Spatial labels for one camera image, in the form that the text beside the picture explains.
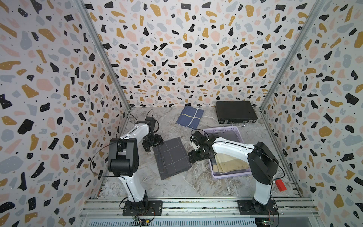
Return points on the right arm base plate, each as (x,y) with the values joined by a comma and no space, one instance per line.
(252,207)

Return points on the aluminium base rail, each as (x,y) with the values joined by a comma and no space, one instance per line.
(201,212)

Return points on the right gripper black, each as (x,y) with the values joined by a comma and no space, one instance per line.
(192,157)

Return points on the plain grey pillowcase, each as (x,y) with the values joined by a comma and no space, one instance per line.
(231,135)

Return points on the blue pillowcase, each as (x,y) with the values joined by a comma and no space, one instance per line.
(190,117)

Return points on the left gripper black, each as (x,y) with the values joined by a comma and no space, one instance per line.
(159,140)

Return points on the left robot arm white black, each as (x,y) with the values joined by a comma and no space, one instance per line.
(124,156)

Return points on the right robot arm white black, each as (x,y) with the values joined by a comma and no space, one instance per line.
(262,163)

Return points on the black briefcase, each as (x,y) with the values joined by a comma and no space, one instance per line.
(235,112)

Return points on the grey checked pillowcase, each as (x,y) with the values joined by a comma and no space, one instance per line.
(171,158)

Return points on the lilac plastic basket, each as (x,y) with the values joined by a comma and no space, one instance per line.
(217,175)

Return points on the red block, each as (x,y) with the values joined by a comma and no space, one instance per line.
(280,185)

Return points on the beige grey pillowcase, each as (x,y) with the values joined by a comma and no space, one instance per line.
(225,163)

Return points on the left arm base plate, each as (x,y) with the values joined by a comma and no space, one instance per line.
(142,208)

